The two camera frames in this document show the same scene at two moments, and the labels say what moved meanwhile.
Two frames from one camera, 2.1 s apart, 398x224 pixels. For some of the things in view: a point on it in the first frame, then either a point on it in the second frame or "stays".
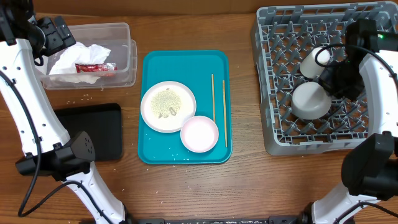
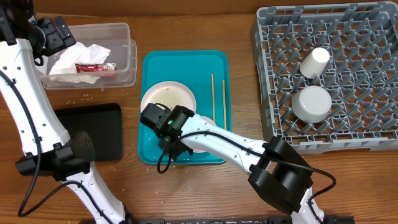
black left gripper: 58,43 stays
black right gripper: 324,81 → 173,154
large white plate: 166,105 stays
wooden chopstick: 214,109 stays
